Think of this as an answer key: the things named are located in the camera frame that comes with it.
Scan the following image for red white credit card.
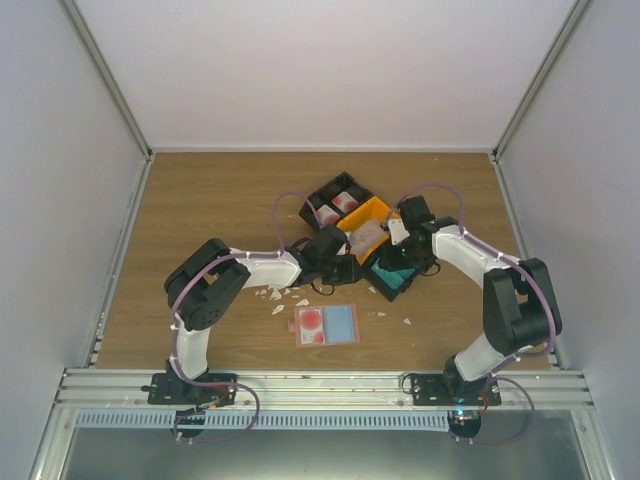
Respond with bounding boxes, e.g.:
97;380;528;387
295;307;325;346

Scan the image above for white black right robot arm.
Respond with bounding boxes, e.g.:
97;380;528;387
383;195;562;405

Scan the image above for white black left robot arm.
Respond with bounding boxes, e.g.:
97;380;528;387
164;226;363;404

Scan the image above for teal cards stack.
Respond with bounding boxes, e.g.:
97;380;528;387
371;263;416;291

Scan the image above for pink patterned cards in bin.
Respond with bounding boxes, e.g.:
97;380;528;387
349;219;387;256

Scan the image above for red white cards in bin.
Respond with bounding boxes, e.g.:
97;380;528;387
316;191;359;226

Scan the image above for black bin right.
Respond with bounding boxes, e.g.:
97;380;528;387
363;248;426;302

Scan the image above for yellow plastic bin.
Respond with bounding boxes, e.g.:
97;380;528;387
337;196;390;265

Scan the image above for black divided bin left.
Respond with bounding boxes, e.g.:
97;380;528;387
299;172;373;231

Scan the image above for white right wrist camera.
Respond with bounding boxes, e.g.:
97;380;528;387
387;218;410;246

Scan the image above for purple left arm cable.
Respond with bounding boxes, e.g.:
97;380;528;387
168;191;314;386

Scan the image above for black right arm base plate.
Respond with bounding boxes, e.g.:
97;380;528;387
399;373;502;407

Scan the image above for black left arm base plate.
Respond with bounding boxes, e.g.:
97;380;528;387
141;369;238;406

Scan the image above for aluminium front rail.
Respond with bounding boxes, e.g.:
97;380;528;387
55;369;594;410

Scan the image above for grey slotted cable duct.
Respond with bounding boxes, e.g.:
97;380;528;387
76;409;449;432

